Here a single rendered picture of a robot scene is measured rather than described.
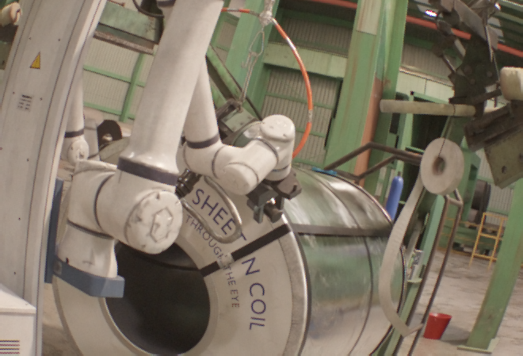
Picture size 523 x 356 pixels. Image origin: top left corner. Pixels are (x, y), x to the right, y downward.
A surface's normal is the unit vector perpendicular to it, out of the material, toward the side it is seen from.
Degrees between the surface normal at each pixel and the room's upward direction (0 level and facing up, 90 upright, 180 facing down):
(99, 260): 68
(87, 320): 90
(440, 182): 90
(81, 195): 91
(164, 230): 100
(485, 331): 90
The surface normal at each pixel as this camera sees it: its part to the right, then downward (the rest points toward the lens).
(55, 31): -0.43, -0.11
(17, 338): 0.87, 0.22
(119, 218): -0.63, 0.05
